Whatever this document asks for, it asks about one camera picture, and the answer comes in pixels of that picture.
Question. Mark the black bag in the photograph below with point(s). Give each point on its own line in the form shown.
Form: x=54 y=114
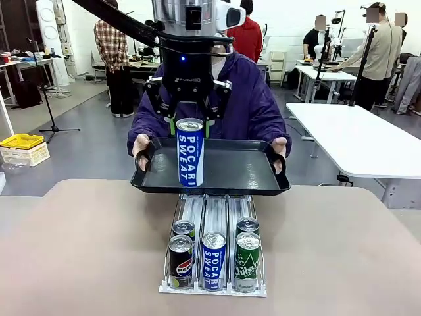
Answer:
x=28 y=95

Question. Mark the white drawer cabinet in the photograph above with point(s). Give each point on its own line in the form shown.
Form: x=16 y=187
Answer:
x=278 y=66

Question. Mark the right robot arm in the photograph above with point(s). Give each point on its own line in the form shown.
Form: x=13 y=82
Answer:
x=167 y=13

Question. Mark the person in red hoodie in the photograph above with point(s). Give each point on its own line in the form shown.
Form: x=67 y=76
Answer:
x=246 y=36

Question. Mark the person's left hand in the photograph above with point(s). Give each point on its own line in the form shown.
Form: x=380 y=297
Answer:
x=282 y=145

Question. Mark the black Pepsi can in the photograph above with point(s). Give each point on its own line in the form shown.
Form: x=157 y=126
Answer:
x=183 y=227
x=181 y=263

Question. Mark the white plastic crate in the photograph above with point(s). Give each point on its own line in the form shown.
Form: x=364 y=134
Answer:
x=33 y=154

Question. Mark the blue Pocari Sweat can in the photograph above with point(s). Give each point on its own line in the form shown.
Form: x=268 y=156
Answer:
x=190 y=154
x=213 y=263

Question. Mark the white standing air conditioner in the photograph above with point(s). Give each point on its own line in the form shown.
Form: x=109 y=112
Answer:
x=49 y=33

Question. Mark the person in plaid shirt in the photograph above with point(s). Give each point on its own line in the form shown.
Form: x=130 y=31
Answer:
x=112 y=49

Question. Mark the green Chilsung cider can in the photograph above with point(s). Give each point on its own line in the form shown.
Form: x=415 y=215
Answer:
x=247 y=225
x=248 y=263

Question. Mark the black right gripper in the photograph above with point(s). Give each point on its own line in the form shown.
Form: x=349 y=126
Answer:
x=187 y=72

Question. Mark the white cluttered table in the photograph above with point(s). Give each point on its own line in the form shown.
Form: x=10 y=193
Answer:
x=19 y=62

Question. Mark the person's right hand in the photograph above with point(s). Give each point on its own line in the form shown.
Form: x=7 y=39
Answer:
x=141 y=143

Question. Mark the person in black shirt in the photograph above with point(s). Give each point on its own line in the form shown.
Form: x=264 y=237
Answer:
x=310 y=39

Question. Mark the clear can dispenser rack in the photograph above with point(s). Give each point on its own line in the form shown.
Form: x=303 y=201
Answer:
x=213 y=210

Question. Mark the person's right forearm purple sleeve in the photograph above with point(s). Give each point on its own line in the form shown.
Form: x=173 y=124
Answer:
x=144 y=121

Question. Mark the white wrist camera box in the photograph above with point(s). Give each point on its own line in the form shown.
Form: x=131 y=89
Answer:
x=235 y=14

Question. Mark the black camera stand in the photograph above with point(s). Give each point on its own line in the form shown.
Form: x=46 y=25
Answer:
x=322 y=66

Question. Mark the large white table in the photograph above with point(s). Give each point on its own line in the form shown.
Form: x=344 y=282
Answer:
x=361 y=138

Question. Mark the white work table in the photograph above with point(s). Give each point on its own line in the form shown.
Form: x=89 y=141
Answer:
x=329 y=74

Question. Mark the yellow plastic crate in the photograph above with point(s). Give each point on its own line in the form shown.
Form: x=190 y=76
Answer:
x=21 y=141

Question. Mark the person in beige sweater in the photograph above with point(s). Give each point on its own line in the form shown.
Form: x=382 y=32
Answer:
x=381 y=52

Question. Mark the black tripod stand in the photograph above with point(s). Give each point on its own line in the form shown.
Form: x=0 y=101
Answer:
x=363 y=66
x=54 y=127

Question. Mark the person's left forearm purple sleeve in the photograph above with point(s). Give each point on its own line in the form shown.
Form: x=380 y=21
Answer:
x=276 y=121

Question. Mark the person in purple jacket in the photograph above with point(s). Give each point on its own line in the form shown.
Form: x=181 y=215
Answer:
x=246 y=98

